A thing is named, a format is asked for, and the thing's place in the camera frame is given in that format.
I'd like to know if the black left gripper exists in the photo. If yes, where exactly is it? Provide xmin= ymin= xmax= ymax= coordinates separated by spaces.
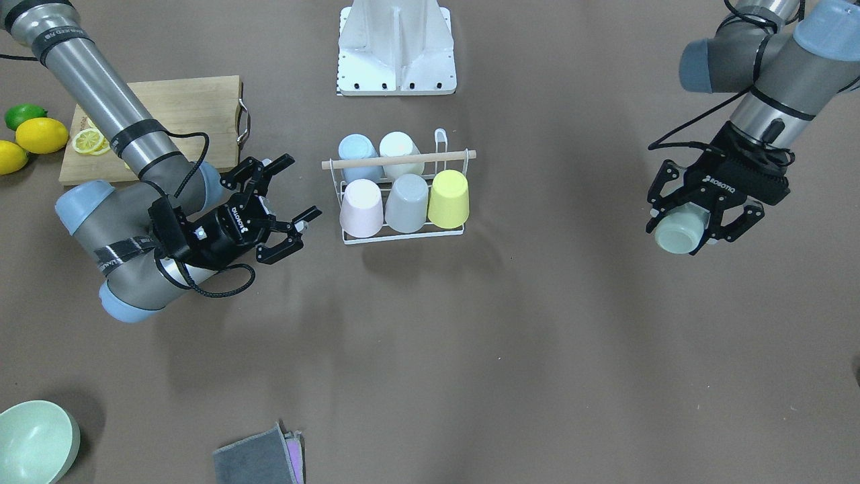
xmin=646 ymin=122 xmax=792 ymax=256

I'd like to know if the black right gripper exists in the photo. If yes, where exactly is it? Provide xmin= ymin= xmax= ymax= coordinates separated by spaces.
xmin=148 ymin=153 xmax=323 ymax=270

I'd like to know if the green plastic cup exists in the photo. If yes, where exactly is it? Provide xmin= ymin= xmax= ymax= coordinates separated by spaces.
xmin=654 ymin=203 xmax=710 ymax=254

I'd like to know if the pink plastic cup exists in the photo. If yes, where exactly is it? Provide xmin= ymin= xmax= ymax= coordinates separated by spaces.
xmin=340 ymin=179 xmax=384 ymax=238

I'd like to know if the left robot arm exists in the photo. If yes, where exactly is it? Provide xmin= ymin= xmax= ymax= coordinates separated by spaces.
xmin=647 ymin=1 xmax=859 ymax=255

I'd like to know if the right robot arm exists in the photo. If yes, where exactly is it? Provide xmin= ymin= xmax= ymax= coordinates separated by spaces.
xmin=2 ymin=1 xmax=320 ymax=323

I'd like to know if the light blue plastic cup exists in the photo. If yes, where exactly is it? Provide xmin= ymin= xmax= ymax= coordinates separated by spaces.
xmin=338 ymin=134 xmax=384 ymax=184

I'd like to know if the grey plastic cup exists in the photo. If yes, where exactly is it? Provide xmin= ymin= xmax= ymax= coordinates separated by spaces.
xmin=384 ymin=173 xmax=428 ymax=233

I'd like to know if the white plastic cup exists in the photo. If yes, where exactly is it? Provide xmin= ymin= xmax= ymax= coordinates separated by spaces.
xmin=379 ymin=131 xmax=425 ymax=181

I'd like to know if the yellow plastic cup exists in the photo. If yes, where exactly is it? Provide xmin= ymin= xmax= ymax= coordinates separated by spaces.
xmin=427 ymin=169 xmax=470 ymax=229

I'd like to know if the bamboo cutting board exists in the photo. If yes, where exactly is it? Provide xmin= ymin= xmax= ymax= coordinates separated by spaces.
xmin=59 ymin=75 xmax=243 ymax=186

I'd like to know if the lemon slice behind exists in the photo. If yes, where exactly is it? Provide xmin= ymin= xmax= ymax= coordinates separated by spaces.
xmin=89 ymin=138 xmax=111 ymax=156

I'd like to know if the lemon slice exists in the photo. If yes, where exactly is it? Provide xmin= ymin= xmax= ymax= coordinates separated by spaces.
xmin=71 ymin=128 xmax=108 ymax=155
xmin=89 ymin=138 xmax=111 ymax=156

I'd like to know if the lemon slice front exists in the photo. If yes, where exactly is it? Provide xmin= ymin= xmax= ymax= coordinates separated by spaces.
xmin=71 ymin=128 xmax=108 ymax=155

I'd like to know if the purple folded cloth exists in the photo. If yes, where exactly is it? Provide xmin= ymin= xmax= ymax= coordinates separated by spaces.
xmin=284 ymin=432 xmax=305 ymax=484

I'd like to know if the yellow lemon near board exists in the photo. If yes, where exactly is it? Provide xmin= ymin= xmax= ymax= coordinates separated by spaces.
xmin=15 ymin=117 xmax=69 ymax=155

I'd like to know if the grey folded cloth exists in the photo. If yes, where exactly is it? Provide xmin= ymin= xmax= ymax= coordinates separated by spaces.
xmin=212 ymin=425 xmax=292 ymax=483

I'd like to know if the yellow lemon outer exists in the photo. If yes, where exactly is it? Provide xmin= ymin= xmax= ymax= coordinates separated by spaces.
xmin=0 ymin=140 xmax=30 ymax=175

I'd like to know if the green lime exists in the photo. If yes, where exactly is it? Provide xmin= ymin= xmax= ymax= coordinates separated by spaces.
xmin=4 ymin=102 xmax=47 ymax=131

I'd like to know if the light green bowl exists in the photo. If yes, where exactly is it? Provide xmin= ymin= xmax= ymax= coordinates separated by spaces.
xmin=1 ymin=399 xmax=81 ymax=483

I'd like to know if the white wire cup rack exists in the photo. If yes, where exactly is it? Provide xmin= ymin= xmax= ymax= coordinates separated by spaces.
xmin=320 ymin=128 xmax=476 ymax=245

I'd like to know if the white camera stand base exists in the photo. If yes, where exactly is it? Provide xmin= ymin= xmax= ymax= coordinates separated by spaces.
xmin=336 ymin=1 xmax=458 ymax=96

